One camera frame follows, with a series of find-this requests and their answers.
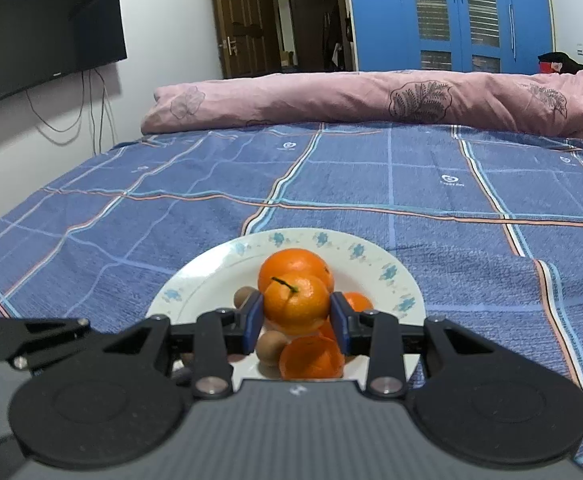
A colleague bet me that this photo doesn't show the blue plaid bed sheet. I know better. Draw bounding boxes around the blue plaid bed sheet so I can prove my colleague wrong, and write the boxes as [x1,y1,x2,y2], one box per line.
[0,125,583,476]

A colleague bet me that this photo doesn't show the red and black bag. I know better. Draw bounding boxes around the red and black bag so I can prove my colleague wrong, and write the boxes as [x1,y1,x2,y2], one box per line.
[537,51,583,75]

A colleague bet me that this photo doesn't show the small orange with stem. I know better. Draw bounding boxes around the small orange with stem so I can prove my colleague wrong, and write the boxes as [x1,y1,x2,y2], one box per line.
[262,274,331,337]

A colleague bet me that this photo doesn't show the brown wooden door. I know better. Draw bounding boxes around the brown wooden door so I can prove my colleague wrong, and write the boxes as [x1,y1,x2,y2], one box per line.
[208,0,282,80]

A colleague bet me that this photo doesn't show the black wall television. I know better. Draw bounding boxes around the black wall television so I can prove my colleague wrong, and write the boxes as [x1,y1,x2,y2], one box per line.
[0,0,128,112]

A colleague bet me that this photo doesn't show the hanging dark clothes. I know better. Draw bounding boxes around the hanging dark clothes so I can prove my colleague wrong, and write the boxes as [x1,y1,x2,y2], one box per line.
[321,10,355,71]

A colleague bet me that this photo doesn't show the hanging television cables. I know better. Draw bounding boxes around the hanging television cables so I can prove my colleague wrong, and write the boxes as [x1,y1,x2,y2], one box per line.
[24,67,122,156]

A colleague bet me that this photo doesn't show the blue wardrobe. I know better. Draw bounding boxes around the blue wardrobe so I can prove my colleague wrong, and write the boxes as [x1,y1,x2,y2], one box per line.
[341,0,559,75]

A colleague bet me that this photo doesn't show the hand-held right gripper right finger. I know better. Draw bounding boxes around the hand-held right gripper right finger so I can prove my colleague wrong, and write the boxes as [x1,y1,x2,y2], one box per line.
[330,291,497,400]

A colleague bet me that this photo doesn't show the pink floral quilt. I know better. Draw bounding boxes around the pink floral quilt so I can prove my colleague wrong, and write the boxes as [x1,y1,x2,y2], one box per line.
[140,69,583,148]

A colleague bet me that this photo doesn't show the large orange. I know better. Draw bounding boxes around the large orange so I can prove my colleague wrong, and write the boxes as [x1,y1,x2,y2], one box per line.
[258,248,335,293]

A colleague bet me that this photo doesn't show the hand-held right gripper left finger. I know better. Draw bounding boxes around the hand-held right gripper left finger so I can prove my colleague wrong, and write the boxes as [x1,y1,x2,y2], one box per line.
[102,293,264,399]

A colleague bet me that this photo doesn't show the brown longan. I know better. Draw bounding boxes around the brown longan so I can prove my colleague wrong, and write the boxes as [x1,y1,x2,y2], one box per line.
[255,331,288,367]
[234,286,258,311]

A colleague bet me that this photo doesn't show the white floral rim plate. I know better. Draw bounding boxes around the white floral rim plate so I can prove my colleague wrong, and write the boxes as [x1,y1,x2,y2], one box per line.
[145,227,426,381]

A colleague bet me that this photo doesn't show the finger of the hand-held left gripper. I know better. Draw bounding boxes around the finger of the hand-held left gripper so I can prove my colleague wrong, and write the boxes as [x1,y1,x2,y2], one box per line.
[0,317,91,371]

